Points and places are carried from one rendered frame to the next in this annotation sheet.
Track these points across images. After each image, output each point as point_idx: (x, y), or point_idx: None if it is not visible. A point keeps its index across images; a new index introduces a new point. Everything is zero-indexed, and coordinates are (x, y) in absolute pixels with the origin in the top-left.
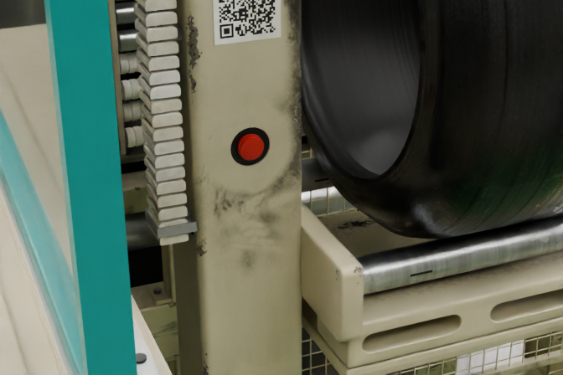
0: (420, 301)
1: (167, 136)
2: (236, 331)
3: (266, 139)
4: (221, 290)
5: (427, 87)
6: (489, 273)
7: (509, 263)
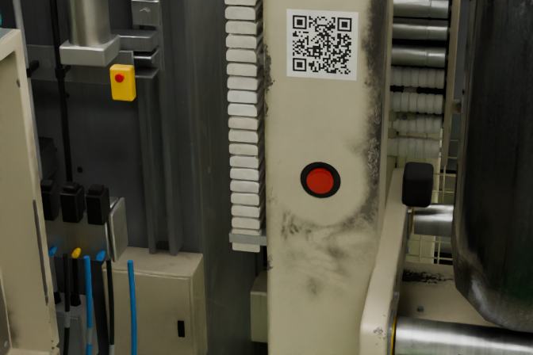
0: None
1: (243, 151)
2: (299, 350)
3: (338, 177)
4: (285, 308)
5: (458, 166)
6: None
7: None
